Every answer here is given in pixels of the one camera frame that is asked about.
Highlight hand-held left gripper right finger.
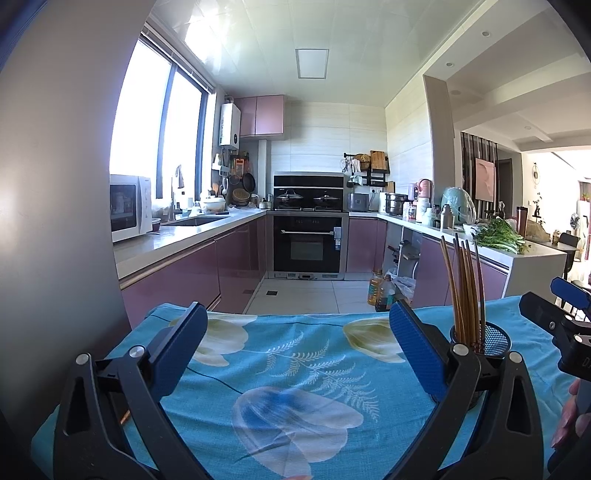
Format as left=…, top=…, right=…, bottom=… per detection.
left=381, top=299, right=544, bottom=480

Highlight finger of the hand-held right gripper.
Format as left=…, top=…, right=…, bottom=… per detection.
left=551, top=276, right=591, bottom=320
left=519, top=291, right=591, bottom=339

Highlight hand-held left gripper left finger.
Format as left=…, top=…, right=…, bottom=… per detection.
left=53, top=301, right=208, bottom=480

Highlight black mesh utensil holder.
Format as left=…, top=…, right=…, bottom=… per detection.
left=450, top=320, right=512, bottom=411

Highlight bunch of wooden chopsticks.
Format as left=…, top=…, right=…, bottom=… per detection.
left=438, top=233, right=488, bottom=354

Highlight person's right hand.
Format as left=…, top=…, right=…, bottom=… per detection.
left=551, top=377, right=585, bottom=452

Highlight dining table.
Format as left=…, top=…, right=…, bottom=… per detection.
left=526, top=231, right=580, bottom=282

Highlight cooking oil bottle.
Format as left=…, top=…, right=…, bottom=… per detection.
left=367, top=270, right=385, bottom=305
left=375, top=274, right=397, bottom=312

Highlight white plastic bag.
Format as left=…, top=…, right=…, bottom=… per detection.
left=392, top=274, right=416, bottom=305

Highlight pink base cabinets with countertop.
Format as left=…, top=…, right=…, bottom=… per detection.
left=113, top=208, right=275, bottom=328
left=347, top=210, right=568, bottom=308

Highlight green leafy vegetables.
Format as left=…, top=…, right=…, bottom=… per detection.
left=473, top=217, right=527, bottom=254

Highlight blue floral tablecloth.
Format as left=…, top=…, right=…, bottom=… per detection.
left=31, top=294, right=583, bottom=480

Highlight kitchen sink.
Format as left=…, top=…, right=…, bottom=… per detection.
left=168, top=215, right=232, bottom=227

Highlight green fan in plastic cover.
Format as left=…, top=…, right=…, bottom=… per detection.
left=441, top=186, right=477, bottom=225

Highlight steel sink faucet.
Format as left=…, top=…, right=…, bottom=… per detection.
left=169, top=165, right=183, bottom=221

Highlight white microwave oven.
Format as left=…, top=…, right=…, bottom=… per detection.
left=110, top=174, right=153, bottom=244

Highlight black integrated stove with oven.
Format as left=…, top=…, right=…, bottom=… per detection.
left=272, top=172, right=350, bottom=281

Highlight dark slatted room divider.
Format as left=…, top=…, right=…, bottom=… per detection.
left=461, top=131, right=499, bottom=217

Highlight grey refrigerator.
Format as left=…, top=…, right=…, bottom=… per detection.
left=0, top=0, right=171, bottom=480

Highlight kitchen window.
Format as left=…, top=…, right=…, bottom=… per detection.
left=109, top=34, right=215, bottom=222

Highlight white water heater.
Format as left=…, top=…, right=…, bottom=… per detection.
left=219, top=102, right=241, bottom=147

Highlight ceiling light panel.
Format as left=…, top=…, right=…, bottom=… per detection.
left=295, top=47, right=330, bottom=80

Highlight pink wall picture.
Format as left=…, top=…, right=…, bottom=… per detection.
left=475, top=158, right=497, bottom=201

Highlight black wall rack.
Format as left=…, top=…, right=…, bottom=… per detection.
left=342, top=151, right=391, bottom=188

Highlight pink wall cabinet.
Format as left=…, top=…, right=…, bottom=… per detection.
left=233, top=95, right=286, bottom=138

